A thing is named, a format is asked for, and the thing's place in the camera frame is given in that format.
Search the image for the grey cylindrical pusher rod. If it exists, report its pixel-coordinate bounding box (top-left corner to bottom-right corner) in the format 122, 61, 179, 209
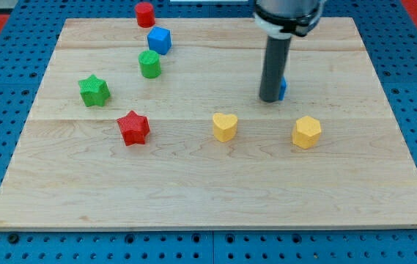
259, 37, 291, 103

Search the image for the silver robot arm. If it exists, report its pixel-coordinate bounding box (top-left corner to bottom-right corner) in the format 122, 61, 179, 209
254, 0, 325, 103

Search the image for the blue cube block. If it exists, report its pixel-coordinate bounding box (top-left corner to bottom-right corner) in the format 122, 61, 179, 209
147, 26, 171, 55

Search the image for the small blue block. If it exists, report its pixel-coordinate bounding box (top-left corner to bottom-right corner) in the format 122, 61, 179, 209
278, 76, 287, 100

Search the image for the yellow hexagon block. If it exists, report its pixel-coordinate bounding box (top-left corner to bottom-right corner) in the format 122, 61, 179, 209
291, 116, 322, 149

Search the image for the yellow heart block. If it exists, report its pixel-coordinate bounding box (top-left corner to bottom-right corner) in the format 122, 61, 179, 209
212, 113, 238, 142

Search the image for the green cylinder block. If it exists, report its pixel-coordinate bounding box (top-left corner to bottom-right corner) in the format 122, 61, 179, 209
138, 50, 161, 78

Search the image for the wooden board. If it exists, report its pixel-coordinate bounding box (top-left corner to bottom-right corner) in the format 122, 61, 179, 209
0, 18, 417, 232

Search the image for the red cylinder block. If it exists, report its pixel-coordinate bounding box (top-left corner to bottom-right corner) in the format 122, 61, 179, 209
134, 2, 155, 28

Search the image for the red star block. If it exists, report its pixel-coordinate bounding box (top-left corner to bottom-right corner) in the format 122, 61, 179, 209
117, 111, 150, 146

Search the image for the green star block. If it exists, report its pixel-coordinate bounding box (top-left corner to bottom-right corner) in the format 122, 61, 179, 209
78, 74, 111, 107

